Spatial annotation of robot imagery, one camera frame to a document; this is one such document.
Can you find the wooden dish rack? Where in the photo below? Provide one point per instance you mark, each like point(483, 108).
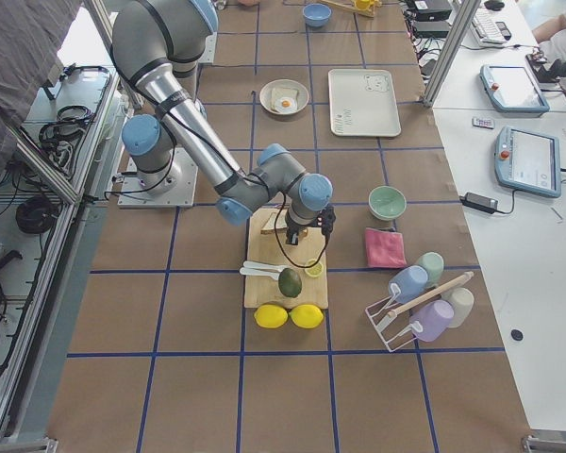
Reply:
point(365, 8)

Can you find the green bowl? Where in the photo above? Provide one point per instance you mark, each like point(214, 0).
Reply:
point(386, 203)

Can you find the far teach pendant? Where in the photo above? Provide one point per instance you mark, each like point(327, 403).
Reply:
point(512, 90)

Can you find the black power adapter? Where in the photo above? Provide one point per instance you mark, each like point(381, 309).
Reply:
point(479, 202)

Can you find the near teach pendant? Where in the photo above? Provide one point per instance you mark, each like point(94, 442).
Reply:
point(528, 161)

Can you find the avocado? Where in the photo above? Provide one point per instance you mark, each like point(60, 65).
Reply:
point(289, 283)

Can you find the beige cup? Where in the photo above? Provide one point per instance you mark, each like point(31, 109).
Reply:
point(462, 301)

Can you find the blue cup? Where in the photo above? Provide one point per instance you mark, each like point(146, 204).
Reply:
point(407, 284)

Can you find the green cup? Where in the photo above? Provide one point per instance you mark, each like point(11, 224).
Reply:
point(433, 263)

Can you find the purple cup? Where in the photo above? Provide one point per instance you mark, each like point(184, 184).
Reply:
point(429, 322)

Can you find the bread slice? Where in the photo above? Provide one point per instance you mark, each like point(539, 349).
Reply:
point(277, 92)
point(275, 223)

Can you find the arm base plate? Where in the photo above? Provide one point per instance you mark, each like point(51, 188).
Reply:
point(174, 186)

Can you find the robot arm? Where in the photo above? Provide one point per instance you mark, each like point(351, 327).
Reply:
point(155, 44)

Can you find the grey cloth cover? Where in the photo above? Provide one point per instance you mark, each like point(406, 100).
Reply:
point(31, 33)

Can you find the left yellow lemon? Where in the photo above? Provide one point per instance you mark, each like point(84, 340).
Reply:
point(270, 316)

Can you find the cream round plate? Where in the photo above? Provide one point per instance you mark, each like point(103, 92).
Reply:
point(265, 94)

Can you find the teach pendant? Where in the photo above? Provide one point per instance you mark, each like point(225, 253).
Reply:
point(512, 90)
point(528, 161)

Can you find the white plastic spoon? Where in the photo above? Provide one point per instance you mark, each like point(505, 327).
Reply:
point(264, 266)

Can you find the aluminium frame post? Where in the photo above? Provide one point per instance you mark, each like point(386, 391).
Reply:
point(449, 50)

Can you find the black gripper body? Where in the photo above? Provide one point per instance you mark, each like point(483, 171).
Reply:
point(293, 232)

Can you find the white plastic fork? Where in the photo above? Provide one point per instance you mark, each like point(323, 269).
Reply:
point(259, 273)

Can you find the wooden cutting board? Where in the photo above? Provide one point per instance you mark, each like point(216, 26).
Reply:
point(263, 247)

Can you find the white wire cup rack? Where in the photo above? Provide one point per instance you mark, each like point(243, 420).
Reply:
point(391, 320)

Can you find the fried egg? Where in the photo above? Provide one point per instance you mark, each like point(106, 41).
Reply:
point(285, 105)

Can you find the cream bear tray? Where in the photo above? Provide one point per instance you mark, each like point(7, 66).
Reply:
point(362, 103)

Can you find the pink cloth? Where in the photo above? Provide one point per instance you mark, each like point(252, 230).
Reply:
point(384, 249)

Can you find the lemon slice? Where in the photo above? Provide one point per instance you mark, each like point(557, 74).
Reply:
point(314, 268)

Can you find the right yellow lemon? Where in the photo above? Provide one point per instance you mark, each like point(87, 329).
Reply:
point(307, 316)

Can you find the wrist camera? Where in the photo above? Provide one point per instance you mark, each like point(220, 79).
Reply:
point(326, 220)

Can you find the yellow lemon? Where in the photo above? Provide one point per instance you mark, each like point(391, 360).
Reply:
point(270, 316)
point(307, 316)

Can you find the blue bowl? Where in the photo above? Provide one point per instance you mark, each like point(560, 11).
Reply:
point(316, 14)

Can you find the bread slice on plate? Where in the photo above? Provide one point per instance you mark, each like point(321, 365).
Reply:
point(277, 92)

